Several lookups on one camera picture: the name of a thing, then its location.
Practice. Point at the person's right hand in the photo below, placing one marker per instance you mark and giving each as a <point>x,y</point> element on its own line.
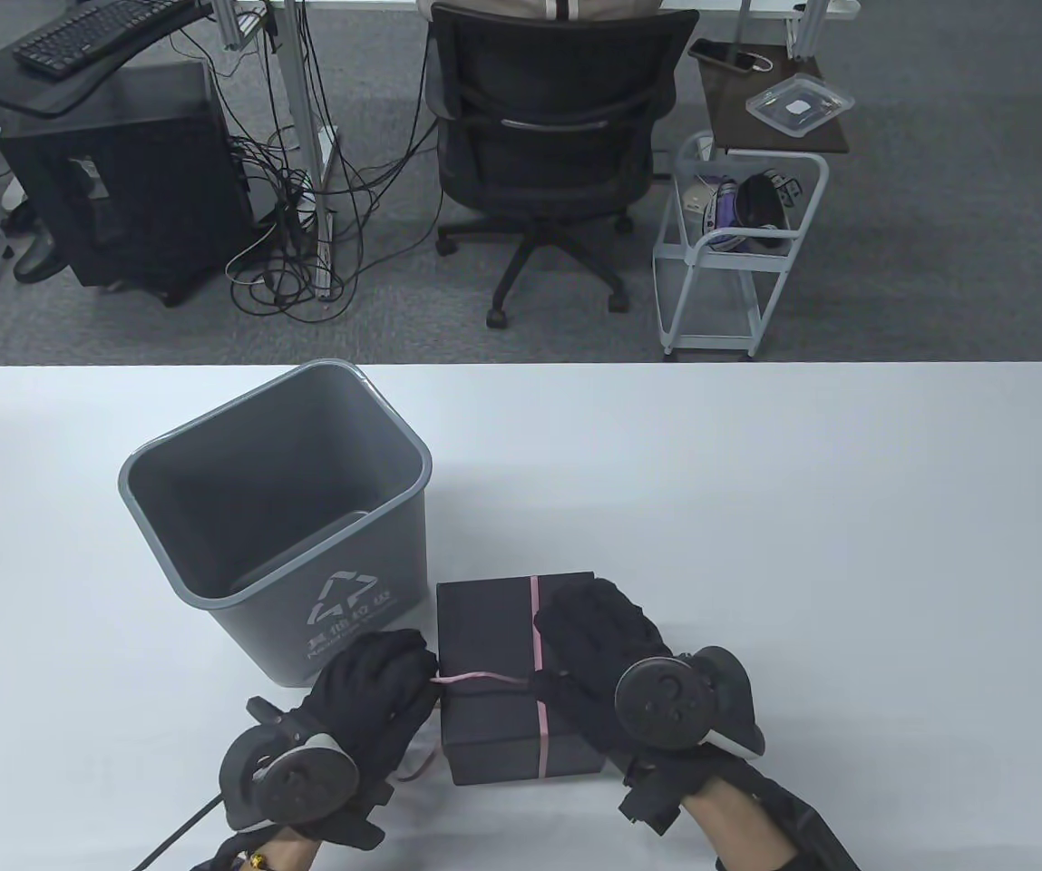
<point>593,626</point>

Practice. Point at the person's left hand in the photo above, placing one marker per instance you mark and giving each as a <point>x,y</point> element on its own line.
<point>375,680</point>

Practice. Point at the black gift box lid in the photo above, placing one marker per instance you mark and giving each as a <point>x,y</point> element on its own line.
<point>484,626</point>

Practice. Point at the pink ribbon bow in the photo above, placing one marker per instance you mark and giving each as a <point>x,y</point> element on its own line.
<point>484,676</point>

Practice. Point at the black gift box base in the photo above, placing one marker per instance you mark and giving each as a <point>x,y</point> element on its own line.
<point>493,767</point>

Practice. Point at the person's left forearm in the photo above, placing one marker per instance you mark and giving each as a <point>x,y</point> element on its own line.
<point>289,855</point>

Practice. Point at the person's right forearm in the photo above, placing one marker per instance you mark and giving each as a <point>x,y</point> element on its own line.
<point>743,830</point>

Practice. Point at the black right forearm pack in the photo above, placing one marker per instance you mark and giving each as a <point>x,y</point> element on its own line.
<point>815,835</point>

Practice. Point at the cream small box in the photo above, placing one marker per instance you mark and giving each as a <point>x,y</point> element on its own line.
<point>695,198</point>

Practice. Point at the grey plastic trash bin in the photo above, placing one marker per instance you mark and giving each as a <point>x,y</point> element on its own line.
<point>285,635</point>

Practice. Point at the black right hand controller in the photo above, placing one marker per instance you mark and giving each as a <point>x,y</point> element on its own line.
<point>666,703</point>

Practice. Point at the black hand controller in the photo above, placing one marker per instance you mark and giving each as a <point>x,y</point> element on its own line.
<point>294,785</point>
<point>666,703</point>

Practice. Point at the black left hand controller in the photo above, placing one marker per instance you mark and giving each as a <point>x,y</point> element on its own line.
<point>294,785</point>

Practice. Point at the black mesh office chair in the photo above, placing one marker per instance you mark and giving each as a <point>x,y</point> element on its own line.
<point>539,154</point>

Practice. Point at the white power strip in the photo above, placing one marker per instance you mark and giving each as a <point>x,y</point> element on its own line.
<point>308,207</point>

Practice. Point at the brown side table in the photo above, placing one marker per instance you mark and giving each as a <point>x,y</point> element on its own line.
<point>738,118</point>

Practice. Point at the black shoe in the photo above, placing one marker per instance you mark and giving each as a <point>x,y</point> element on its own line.
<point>35,263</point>

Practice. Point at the black computer tower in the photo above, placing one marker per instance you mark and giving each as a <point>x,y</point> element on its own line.
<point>140,181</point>

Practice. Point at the clear plastic container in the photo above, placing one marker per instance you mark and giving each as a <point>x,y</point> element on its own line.
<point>797,107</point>

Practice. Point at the dark smartphone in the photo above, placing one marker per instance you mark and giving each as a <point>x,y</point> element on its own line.
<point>720,54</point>

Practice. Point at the black keyboard tray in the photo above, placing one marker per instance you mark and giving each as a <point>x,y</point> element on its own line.
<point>22,91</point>

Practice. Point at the black keyboard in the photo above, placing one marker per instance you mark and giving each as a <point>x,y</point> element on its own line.
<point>94,36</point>

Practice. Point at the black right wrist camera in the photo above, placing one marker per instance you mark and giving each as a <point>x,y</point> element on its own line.
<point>652,798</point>

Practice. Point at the white desk frame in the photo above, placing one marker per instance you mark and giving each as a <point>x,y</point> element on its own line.
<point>307,91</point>

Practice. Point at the aluminium frame post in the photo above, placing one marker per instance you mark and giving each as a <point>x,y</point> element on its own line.
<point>239,23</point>

